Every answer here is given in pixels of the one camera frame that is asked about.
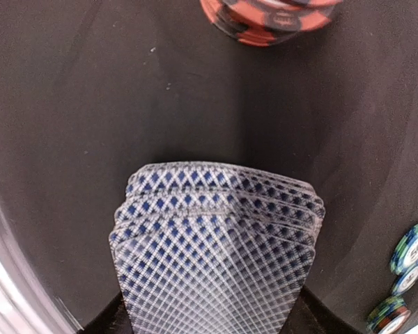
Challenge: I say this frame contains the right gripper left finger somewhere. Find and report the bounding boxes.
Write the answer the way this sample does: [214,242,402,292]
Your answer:
[78,293,132,334]

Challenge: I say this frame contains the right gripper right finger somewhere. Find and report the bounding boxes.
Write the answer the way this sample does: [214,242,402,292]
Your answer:
[281,287,359,334]

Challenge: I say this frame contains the blue fifty poker chip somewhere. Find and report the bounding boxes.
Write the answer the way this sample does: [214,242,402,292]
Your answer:
[391,265,418,296]

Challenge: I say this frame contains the blue playing card deck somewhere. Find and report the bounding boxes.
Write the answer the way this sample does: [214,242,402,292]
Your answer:
[109,161,325,333]

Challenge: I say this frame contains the blue green poker chip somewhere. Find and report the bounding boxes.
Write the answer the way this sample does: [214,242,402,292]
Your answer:
[389,224,418,275]

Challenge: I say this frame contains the red black chip stack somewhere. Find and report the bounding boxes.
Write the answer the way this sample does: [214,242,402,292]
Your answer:
[200,0,341,47]

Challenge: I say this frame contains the black poker felt mat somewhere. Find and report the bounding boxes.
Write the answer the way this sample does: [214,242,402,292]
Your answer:
[0,1,418,333]

